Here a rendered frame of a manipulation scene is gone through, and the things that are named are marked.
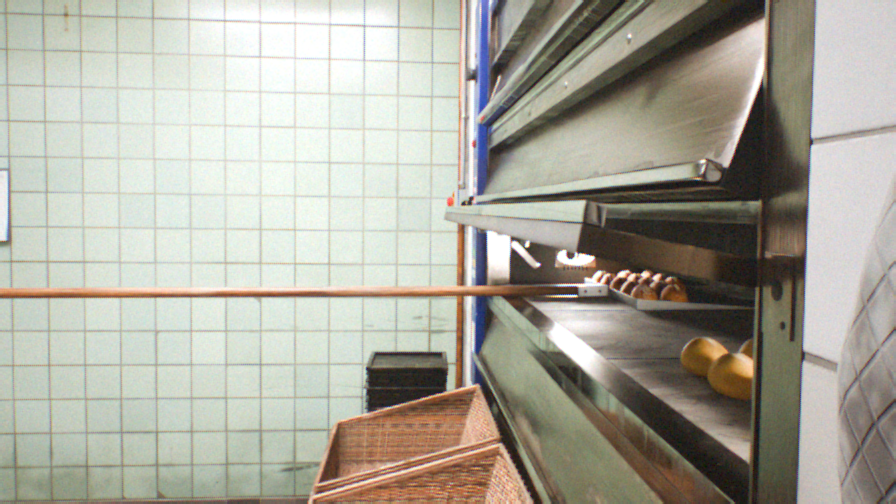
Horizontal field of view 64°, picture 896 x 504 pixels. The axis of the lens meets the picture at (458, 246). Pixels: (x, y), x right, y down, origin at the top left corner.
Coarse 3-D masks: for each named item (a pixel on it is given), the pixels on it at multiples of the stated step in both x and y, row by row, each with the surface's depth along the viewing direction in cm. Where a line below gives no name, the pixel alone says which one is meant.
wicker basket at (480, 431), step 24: (408, 408) 234; (432, 408) 234; (456, 408) 234; (480, 408) 217; (336, 432) 223; (360, 432) 233; (384, 432) 234; (408, 432) 234; (432, 432) 235; (480, 432) 207; (336, 456) 228; (360, 456) 233; (384, 456) 234; (408, 456) 235; (432, 456) 180; (336, 480) 179; (360, 480) 179
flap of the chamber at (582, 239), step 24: (456, 216) 184; (480, 216) 130; (528, 240) 79; (552, 240) 66; (576, 240) 58; (600, 240) 57; (624, 240) 58; (648, 240) 58; (648, 264) 58; (672, 264) 58; (696, 264) 58; (720, 264) 58; (744, 264) 58
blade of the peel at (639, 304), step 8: (688, 288) 227; (696, 288) 228; (608, 296) 207; (616, 296) 199; (624, 296) 191; (688, 296) 206; (696, 296) 207; (704, 296) 207; (712, 296) 207; (720, 296) 207; (728, 296) 207; (632, 304) 184; (640, 304) 181; (648, 304) 181; (656, 304) 181; (664, 304) 181; (672, 304) 181; (680, 304) 181; (688, 304) 181; (696, 304) 182; (704, 304) 182; (712, 304) 182; (720, 304) 189; (728, 304) 189; (736, 304) 189; (744, 304) 189; (752, 304) 190
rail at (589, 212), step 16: (448, 208) 221; (464, 208) 165; (480, 208) 132; (496, 208) 110; (512, 208) 94; (528, 208) 82; (544, 208) 73; (560, 208) 66; (576, 208) 60; (592, 208) 57; (592, 224) 57
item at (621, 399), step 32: (512, 320) 184; (544, 320) 161; (544, 352) 142; (576, 352) 125; (576, 384) 116; (608, 384) 102; (608, 416) 98; (640, 416) 87; (672, 416) 87; (640, 448) 85; (672, 448) 76; (704, 448) 75; (672, 480) 75; (704, 480) 67; (736, 480) 66
